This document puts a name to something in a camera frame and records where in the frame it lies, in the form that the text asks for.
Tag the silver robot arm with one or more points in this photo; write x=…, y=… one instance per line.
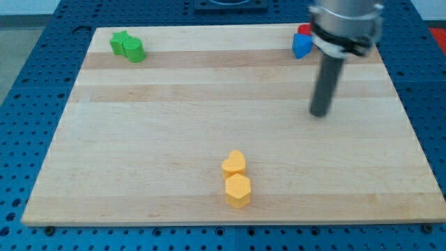
x=343, y=27

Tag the green star block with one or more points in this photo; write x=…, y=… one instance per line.
x=117, y=42

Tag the blue triangular block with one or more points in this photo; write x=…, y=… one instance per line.
x=302, y=45

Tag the wooden board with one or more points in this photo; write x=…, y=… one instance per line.
x=142, y=144

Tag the red block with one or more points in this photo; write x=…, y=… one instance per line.
x=305, y=29

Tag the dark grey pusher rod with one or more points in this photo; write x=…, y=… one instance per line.
x=326, y=84

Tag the green cylinder block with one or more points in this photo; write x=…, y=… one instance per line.
x=134, y=50

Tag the yellow heart block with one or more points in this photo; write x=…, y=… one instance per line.
x=234, y=164

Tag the yellow hexagon block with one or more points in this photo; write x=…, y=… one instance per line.
x=238, y=190

